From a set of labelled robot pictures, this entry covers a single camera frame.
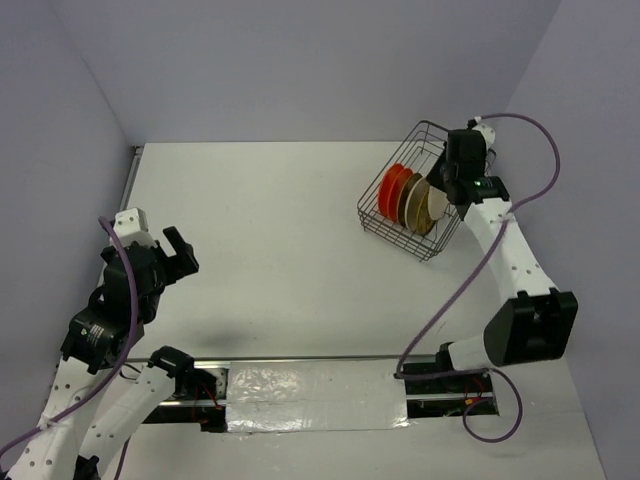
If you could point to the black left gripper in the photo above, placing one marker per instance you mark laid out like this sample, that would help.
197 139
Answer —
190 264

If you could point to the cream plate black leaf print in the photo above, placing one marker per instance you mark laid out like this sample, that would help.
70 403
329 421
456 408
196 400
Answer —
436 203

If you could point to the cream plate floral print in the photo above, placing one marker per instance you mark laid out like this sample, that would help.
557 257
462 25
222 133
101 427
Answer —
416 202

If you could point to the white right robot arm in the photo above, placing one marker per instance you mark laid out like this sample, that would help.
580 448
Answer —
535 320

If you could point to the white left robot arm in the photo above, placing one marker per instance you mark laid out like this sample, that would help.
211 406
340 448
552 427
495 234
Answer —
70 440

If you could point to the orange plate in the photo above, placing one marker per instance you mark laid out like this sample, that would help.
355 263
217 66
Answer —
395 193
384 191

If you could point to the silver foil tape cover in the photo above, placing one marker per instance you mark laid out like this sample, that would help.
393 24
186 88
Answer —
314 396

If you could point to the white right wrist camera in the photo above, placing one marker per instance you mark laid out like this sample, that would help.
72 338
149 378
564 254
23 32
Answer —
488 133

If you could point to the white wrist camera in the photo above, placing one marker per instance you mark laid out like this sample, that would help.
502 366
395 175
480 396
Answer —
130 223
488 133

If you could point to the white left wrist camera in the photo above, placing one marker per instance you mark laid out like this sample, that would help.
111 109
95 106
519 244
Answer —
130 223

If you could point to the grey wire dish rack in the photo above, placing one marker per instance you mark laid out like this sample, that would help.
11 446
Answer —
423 152

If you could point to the aluminium table edge rail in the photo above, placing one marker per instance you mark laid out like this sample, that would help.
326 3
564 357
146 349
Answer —
131 176

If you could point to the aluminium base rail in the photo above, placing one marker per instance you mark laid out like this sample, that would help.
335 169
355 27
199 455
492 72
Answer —
205 402

